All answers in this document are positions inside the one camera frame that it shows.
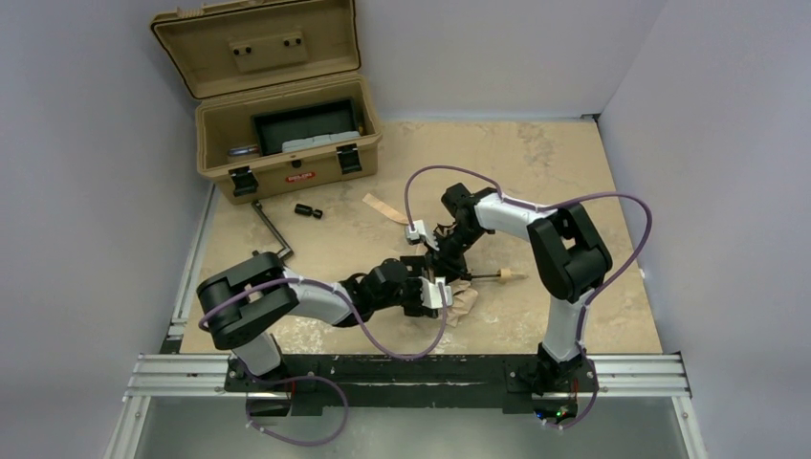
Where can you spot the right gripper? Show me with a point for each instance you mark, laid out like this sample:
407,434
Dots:
443,251

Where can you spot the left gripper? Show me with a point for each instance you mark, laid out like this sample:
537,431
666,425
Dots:
417,297

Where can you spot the beige folding umbrella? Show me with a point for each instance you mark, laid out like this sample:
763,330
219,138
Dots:
464,294

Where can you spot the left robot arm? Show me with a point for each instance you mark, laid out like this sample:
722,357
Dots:
241,303

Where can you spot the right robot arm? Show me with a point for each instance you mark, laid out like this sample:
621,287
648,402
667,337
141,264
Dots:
571,258

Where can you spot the small black cylinder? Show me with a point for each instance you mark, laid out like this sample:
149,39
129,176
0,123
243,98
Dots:
305,210

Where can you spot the black hex key tool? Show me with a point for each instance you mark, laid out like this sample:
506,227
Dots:
286,250

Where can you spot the grey box in case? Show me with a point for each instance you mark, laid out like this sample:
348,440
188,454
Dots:
317,141

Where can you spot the black tray in case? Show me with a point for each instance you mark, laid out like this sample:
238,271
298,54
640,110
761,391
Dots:
272,129

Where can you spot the metal can in case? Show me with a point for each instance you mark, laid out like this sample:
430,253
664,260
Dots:
243,151

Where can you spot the tan hard case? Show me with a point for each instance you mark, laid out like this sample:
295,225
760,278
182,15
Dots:
243,58

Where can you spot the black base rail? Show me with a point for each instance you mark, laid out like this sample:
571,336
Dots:
305,384

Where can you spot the aluminium frame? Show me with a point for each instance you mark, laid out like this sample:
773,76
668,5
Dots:
176,407

